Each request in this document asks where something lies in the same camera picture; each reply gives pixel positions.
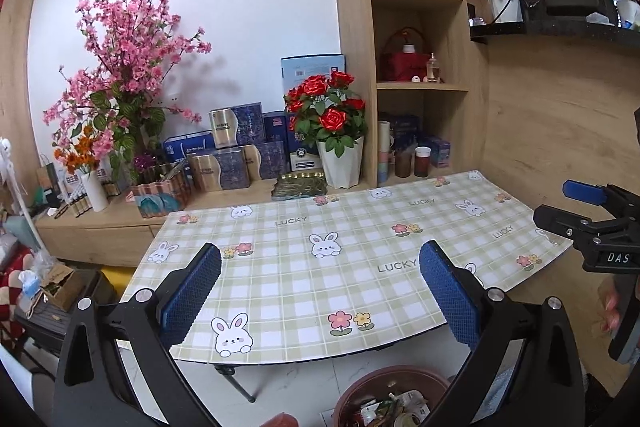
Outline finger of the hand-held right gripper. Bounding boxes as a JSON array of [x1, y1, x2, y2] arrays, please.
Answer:
[[532, 204, 608, 253], [562, 179, 613, 208]]

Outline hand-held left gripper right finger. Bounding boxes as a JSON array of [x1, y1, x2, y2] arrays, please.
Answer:
[[420, 241, 586, 427]]

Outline stack of pastel cups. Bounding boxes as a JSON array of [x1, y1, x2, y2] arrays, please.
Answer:
[[377, 120, 392, 187]]

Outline blue white carton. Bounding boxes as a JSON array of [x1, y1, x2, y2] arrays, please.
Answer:
[[162, 130, 216, 158]]

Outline white round flower pot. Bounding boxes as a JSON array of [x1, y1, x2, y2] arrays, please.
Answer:
[[487, 0, 524, 24]]

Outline dark blue box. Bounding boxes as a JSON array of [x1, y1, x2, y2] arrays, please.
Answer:
[[262, 111, 289, 143]]

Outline small purple blue box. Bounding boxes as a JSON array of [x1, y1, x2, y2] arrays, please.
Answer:
[[430, 137, 451, 168]]

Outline orange artificial flowers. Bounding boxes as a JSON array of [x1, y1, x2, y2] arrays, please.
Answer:
[[54, 127, 99, 176]]

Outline white blue tall box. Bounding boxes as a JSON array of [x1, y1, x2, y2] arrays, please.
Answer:
[[287, 132, 324, 173]]

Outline gold green tray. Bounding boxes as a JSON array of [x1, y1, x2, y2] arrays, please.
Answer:
[[271, 172, 329, 203]]

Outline row of small bottles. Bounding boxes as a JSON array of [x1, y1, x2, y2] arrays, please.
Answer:
[[65, 189, 94, 218]]

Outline red checked blanket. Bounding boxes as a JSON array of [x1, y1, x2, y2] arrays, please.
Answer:
[[0, 252, 32, 334]]

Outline low wooden cabinet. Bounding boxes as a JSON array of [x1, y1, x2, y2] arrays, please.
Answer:
[[35, 179, 281, 268]]

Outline white desk fan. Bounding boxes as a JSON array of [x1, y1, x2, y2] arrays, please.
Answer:
[[0, 137, 15, 218]]

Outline white tall vase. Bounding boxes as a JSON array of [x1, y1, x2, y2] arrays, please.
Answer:
[[80, 169, 109, 213]]

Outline person's right hand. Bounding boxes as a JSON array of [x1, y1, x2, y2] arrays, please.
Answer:
[[597, 279, 622, 333]]

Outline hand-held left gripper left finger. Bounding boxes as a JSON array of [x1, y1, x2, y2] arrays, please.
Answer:
[[52, 243, 222, 427]]

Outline open cardboard box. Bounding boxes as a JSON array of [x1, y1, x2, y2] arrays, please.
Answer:
[[40, 263, 86, 312]]

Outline wooden shelving unit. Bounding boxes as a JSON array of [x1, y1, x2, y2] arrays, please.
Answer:
[[327, 0, 501, 188]]

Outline red jar white lid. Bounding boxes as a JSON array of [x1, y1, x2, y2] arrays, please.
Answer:
[[414, 147, 432, 178]]

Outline blue printed box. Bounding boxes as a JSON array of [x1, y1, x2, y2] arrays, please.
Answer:
[[392, 114, 421, 148]]

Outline black wall shelf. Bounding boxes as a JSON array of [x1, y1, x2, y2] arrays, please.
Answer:
[[470, 21, 640, 46]]

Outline pink artificial blossom branches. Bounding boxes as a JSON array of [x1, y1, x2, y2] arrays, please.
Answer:
[[42, 0, 214, 182]]

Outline brown paper bag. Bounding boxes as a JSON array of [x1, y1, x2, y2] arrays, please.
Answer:
[[36, 159, 66, 203]]

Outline blue gold gift box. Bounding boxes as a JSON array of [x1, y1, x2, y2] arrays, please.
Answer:
[[243, 141, 287, 180], [187, 148, 250, 193], [209, 103, 265, 150]]

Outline large light blue box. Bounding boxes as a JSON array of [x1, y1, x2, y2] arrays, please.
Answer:
[[280, 53, 347, 96]]

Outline purple artificial flowers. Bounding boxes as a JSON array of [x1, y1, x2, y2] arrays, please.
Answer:
[[131, 152, 159, 174]]

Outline green checked rabbit tablecloth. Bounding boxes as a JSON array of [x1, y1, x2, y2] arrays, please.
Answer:
[[120, 169, 574, 364]]

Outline black stool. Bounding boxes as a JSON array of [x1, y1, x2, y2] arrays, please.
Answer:
[[15, 269, 117, 358]]

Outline brown plastic bin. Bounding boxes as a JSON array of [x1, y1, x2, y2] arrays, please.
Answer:
[[332, 366, 452, 427]]

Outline black table leg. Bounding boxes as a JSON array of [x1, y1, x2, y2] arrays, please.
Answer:
[[212, 361, 259, 404]]

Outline white faceted flower pot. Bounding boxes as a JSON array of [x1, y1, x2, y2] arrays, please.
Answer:
[[316, 136, 365, 189]]

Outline red basket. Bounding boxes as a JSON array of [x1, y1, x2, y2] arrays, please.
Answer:
[[381, 27, 432, 83]]

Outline striped teal basket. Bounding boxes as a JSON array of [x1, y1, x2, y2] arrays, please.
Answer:
[[125, 161, 194, 219]]

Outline red artificial roses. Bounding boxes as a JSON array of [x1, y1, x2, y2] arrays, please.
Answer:
[[284, 72, 369, 158]]

